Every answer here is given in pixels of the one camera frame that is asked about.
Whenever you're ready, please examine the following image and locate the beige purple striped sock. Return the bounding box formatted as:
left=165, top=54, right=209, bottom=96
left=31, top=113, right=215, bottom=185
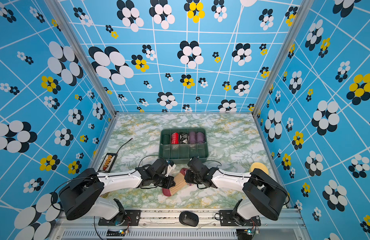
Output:
left=162, top=168, right=192, bottom=197

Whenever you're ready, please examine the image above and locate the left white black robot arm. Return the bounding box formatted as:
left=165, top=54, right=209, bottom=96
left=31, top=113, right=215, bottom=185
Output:
left=58, top=158, right=175, bottom=226

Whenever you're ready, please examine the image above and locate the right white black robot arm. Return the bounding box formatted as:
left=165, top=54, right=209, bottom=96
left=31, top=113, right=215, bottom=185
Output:
left=185, top=157, right=288, bottom=226

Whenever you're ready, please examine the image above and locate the green plastic organizer tray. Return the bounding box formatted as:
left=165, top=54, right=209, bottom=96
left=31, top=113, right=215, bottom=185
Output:
left=158, top=128, right=209, bottom=164

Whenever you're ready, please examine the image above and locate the dark green rolled sock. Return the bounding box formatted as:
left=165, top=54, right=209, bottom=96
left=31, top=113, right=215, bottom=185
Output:
left=162, top=134, right=171, bottom=145

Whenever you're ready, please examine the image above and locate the black white argyle rolled sock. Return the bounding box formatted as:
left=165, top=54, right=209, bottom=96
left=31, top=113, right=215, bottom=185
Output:
left=179, top=132, right=189, bottom=144

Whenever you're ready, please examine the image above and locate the red rolled sock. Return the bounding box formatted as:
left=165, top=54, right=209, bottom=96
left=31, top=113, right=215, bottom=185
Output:
left=170, top=132, right=179, bottom=145

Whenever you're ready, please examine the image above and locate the black computer mouse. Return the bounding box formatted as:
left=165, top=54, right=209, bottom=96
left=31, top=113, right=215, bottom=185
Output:
left=179, top=211, right=199, bottom=227

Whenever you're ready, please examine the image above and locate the black tray with skewers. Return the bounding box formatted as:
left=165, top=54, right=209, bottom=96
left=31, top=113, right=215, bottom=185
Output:
left=97, top=138, right=133, bottom=173

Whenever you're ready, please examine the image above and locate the yellow round sponge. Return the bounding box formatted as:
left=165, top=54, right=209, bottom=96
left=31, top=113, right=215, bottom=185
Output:
left=250, top=162, right=269, bottom=175

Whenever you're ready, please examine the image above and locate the left green circuit board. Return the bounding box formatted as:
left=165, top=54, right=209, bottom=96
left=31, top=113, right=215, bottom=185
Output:
left=106, top=229, right=126, bottom=237

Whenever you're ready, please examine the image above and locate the green circuit board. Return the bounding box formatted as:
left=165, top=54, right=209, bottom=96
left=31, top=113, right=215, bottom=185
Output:
left=106, top=229, right=126, bottom=237
left=236, top=229, right=256, bottom=239

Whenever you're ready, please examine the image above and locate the right green circuit board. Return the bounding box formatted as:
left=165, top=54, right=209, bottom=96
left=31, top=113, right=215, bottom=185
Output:
left=236, top=229, right=256, bottom=239

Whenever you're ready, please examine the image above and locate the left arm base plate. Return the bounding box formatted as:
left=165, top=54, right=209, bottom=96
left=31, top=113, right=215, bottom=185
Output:
left=98, top=210, right=142, bottom=227

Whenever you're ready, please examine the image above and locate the aluminium front rail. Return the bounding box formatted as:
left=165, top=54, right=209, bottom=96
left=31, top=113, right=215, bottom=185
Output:
left=49, top=209, right=310, bottom=240

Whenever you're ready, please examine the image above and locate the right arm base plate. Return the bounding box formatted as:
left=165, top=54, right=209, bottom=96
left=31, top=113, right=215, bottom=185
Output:
left=217, top=210, right=262, bottom=228

